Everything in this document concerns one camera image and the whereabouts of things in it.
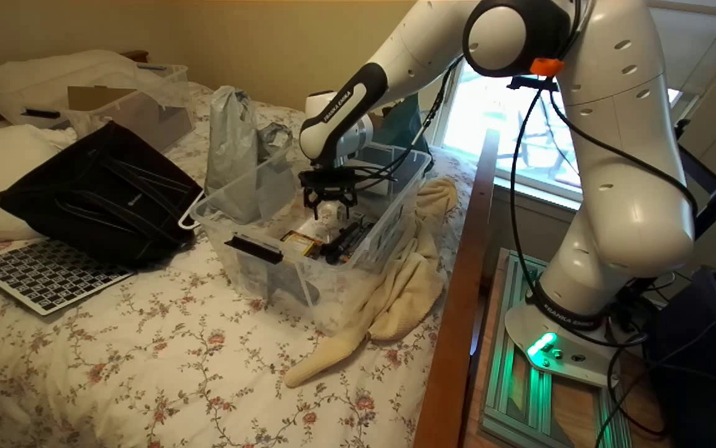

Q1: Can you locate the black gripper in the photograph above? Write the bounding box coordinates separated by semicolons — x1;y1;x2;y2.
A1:
298;166;359;218

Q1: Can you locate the black remote control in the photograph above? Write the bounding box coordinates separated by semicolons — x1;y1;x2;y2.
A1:
323;218;369;263

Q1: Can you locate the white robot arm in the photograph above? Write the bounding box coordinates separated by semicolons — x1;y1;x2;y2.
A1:
301;0;697;321

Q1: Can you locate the clear plastic storage bin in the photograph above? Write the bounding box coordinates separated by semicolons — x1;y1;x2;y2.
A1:
192;143;432;328

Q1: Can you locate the yellow box in bin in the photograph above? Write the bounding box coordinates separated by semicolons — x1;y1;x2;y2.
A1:
284;231;323;259

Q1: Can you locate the clear plastic bag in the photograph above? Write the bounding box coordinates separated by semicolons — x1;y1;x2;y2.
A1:
205;85;291;222

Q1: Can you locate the black clip on bin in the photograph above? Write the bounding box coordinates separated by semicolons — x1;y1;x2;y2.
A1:
227;237;284;263

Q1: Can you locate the cream blanket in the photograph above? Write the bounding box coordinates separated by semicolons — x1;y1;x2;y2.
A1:
281;177;457;389

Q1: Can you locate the black bag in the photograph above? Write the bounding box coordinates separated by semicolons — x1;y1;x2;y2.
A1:
0;122;201;265

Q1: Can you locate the wooden bed footboard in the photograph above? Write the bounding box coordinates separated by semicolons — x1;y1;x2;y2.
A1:
412;128;497;448

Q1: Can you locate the checkered calibration board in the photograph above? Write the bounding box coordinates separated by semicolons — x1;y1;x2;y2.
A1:
0;239;131;315

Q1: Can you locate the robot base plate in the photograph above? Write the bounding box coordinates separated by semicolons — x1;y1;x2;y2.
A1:
502;304;614;389

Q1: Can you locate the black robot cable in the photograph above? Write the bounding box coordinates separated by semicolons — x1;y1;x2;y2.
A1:
504;76;701;442

